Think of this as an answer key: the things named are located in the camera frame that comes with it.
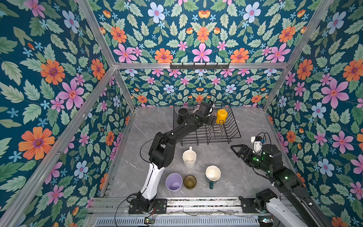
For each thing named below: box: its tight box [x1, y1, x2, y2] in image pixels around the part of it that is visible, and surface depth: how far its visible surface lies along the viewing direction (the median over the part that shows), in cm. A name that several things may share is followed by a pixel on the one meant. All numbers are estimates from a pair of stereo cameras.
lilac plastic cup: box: [165, 173, 183, 193], surface depth 74 cm
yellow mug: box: [216, 107, 229, 125], surface depth 103 cm
